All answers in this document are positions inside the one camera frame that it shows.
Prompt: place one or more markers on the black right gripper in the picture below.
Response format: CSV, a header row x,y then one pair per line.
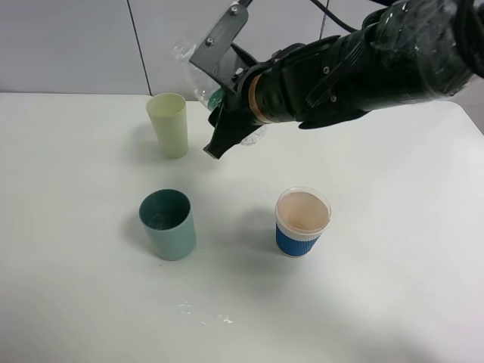
x,y
233,120

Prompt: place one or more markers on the clear water bottle green label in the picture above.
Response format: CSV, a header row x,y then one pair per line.
x,y
208,92

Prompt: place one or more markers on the teal green cup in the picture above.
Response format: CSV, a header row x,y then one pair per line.
x,y
167,218

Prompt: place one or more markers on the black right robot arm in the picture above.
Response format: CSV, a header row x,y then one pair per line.
x,y
407,52

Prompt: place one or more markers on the pale yellow tall cup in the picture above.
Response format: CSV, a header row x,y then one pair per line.
x,y
168,116

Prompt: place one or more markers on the blue sleeved coffee cup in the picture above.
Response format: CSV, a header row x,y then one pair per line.
x,y
302,214

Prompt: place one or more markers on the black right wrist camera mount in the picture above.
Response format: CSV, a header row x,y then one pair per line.
x,y
213,50

